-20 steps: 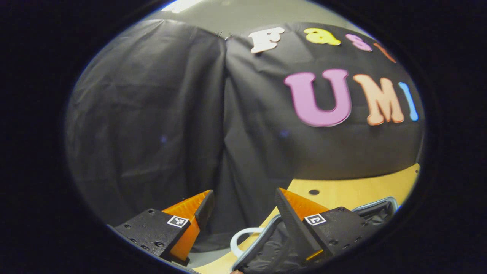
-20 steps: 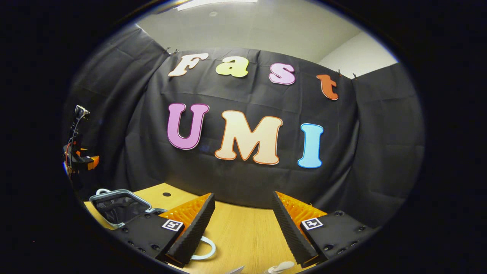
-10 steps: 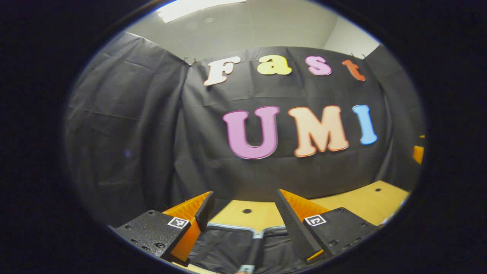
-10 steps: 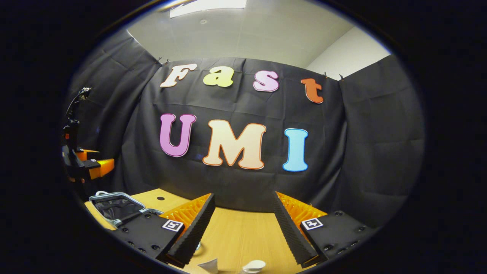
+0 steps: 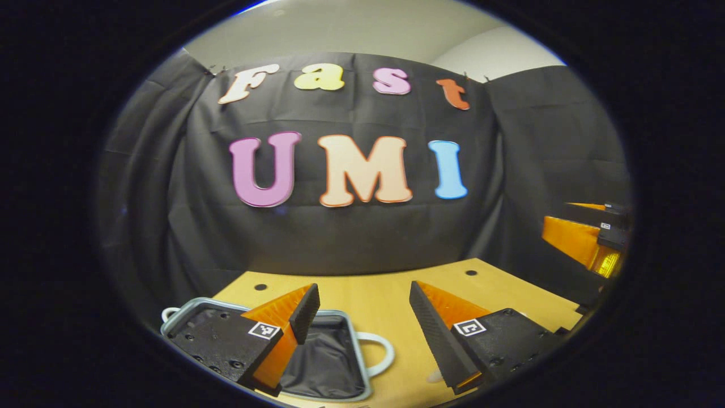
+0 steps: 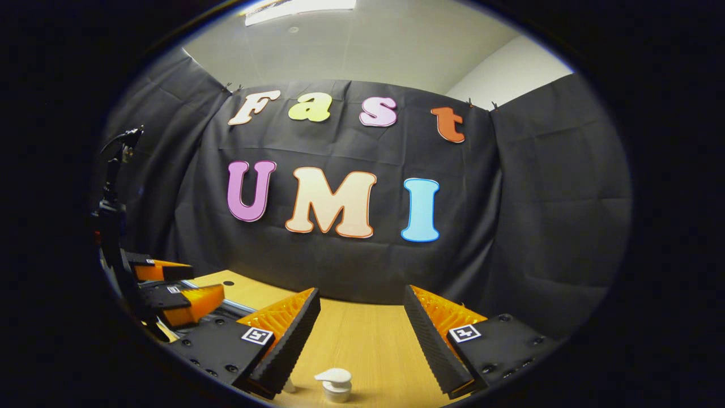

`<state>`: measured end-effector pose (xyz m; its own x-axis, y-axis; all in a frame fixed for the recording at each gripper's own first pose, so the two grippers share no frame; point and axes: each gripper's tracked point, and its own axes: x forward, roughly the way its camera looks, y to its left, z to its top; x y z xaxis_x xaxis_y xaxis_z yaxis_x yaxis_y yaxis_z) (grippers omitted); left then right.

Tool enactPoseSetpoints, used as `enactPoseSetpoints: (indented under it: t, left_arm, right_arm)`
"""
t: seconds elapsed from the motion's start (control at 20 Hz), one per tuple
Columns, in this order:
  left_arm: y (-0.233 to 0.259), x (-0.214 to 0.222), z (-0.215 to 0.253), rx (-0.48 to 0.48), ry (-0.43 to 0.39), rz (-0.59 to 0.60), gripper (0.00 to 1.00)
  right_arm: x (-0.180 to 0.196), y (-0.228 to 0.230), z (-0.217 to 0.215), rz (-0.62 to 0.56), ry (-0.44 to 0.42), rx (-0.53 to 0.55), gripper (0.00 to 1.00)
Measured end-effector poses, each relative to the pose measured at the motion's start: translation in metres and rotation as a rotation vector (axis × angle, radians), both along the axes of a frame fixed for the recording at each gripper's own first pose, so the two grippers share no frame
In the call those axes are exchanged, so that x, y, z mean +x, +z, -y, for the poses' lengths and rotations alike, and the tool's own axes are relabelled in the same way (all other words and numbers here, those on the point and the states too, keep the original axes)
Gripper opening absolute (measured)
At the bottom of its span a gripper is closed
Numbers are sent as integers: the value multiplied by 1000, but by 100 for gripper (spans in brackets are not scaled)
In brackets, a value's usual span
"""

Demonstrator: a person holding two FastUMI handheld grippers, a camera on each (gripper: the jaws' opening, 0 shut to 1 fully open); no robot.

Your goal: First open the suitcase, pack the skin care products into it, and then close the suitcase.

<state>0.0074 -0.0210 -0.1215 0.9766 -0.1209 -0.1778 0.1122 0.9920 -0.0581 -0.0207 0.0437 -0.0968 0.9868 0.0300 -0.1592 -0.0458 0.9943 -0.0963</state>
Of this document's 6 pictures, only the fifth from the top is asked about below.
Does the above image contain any black backdrop cloth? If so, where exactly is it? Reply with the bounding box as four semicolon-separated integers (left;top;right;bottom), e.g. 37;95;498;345
97;48;634;324

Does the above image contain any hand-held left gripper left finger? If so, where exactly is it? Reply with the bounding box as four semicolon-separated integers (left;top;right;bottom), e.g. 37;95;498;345
164;283;321;397

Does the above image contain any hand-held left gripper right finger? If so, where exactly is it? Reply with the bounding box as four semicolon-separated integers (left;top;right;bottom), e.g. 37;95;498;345
409;280;567;396

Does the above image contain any light blue suitcase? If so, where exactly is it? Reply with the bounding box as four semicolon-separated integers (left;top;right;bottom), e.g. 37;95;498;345
160;297;395;403

